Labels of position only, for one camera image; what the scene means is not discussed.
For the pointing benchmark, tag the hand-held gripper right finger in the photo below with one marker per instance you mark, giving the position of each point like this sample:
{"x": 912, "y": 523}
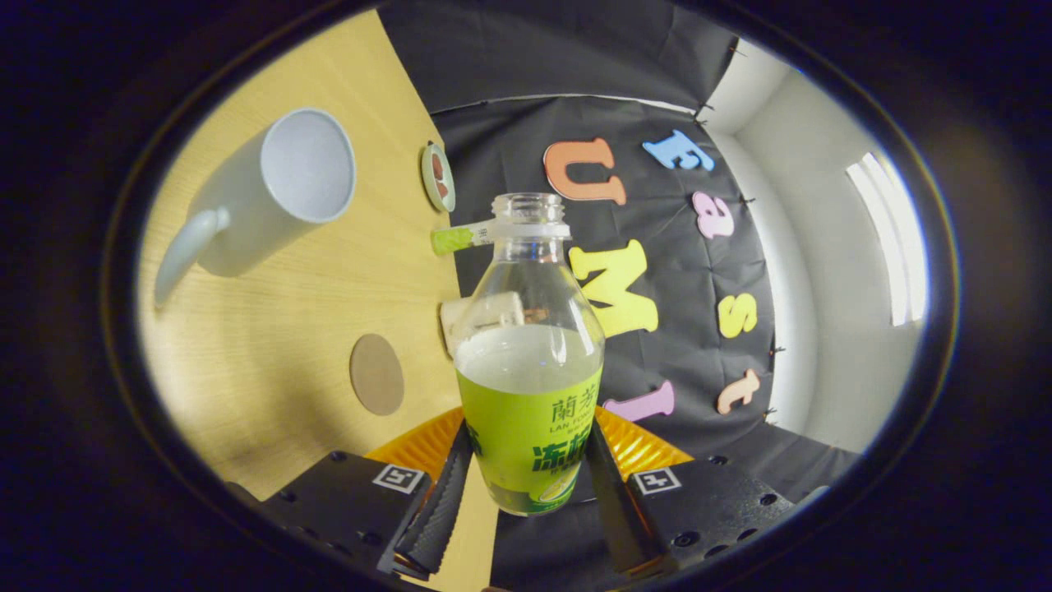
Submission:
{"x": 612, "y": 510}

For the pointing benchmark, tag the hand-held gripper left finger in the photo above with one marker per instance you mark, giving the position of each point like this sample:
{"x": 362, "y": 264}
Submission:
{"x": 440, "y": 510}

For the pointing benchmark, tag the clear juice bottle green label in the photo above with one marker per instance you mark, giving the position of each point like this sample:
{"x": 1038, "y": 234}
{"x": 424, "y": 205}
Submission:
{"x": 530, "y": 427}

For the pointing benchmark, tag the round brown coaster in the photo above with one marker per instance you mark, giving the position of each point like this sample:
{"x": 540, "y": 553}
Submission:
{"x": 376, "y": 374}

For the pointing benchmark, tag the capped white green bottle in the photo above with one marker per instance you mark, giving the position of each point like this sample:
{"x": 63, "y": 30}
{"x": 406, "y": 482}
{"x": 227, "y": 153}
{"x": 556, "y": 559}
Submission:
{"x": 452, "y": 239}

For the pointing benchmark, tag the white toaster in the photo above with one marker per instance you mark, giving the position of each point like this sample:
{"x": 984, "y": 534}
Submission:
{"x": 449, "y": 327}

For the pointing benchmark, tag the wooden table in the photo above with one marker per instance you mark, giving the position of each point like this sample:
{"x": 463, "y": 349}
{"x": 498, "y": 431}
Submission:
{"x": 271, "y": 362}

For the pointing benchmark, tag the brown meat piece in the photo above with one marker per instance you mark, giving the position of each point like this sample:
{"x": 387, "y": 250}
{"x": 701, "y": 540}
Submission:
{"x": 438, "y": 164}
{"x": 443, "y": 189}

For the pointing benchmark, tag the small pale green plate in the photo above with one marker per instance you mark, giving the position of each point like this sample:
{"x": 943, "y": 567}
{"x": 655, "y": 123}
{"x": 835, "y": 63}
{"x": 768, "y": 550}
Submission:
{"x": 427, "y": 177}

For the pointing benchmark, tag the ceiling light panel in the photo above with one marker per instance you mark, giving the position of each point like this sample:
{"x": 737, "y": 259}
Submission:
{"x": 892, "y": 238}

